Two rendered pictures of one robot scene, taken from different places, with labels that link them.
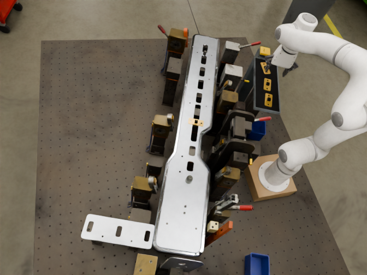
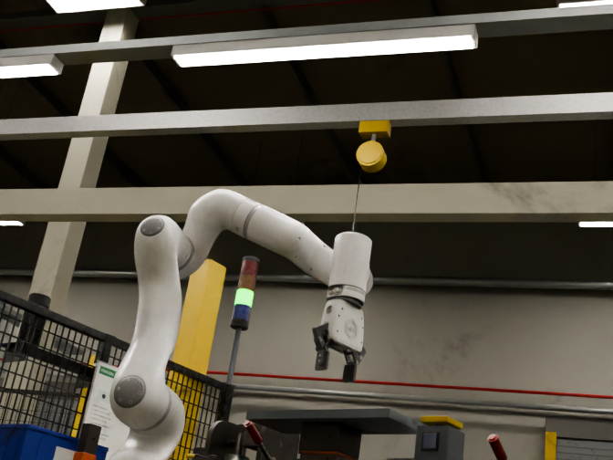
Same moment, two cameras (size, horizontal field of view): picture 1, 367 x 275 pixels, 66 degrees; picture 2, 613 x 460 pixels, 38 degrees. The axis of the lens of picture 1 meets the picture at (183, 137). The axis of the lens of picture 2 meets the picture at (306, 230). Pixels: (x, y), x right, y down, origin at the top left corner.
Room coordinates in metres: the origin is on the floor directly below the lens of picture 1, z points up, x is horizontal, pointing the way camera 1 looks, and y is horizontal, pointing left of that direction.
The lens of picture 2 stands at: (2.50, -1.66, 0.78)
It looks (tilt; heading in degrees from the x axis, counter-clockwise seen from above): 23 degrees up; 139
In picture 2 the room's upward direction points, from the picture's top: 9 degrees clockwise
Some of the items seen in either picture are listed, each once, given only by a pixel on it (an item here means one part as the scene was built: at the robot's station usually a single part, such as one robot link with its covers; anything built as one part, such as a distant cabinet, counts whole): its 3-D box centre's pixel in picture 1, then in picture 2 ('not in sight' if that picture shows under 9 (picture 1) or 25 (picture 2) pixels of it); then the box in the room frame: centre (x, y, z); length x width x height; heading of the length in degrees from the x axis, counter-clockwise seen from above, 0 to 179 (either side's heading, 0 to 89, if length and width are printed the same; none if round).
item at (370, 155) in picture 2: not in sight; (367, 193); (-0.55, 1.35, 2.85); 0.16 x 0.10 x 0.85; 28
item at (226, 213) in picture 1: (215, 220); not in sight; (0.44, -0.28, 0.87); 0.10 x 0.07 x 0.35; 98
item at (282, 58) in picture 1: (285, 55); (341, 324); (1.14, -0.34, 1.37); 0.10 x 0.07 x 0.11; 94
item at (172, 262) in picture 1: (181, 264); not in sight; (0.15, -0.13, 1.17); 0.12 x 0.01 x 0.34; 98
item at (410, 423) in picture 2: (266, 84); (332, 422); (1.15, -0.34, 1.16); 0.37 x 0.14 x 0.02; 8
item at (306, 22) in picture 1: (300, 31); (350, 265); (1.14, -0.33, 1.52); 0.09 x 0.08 x 0.13; 122
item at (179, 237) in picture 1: (194, 119); not in sight; (0.89, -0.03, 1.00); 1.38 x 0.22 x 0.02; 8
